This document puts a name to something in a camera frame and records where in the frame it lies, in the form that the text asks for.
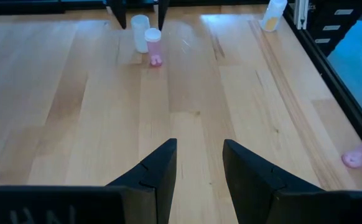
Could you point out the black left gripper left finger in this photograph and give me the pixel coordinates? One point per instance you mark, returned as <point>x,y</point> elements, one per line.
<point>153,189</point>

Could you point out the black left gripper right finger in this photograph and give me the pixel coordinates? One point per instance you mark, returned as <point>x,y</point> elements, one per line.
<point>252,186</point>

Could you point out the black drawer cabinet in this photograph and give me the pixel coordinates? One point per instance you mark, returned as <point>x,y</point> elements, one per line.
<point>333,28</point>

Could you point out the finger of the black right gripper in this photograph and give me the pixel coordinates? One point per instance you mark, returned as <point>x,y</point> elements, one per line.
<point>164,12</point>
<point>120,12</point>

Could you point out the silver aluminium post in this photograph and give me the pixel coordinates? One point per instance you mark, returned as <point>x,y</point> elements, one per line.
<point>301,14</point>

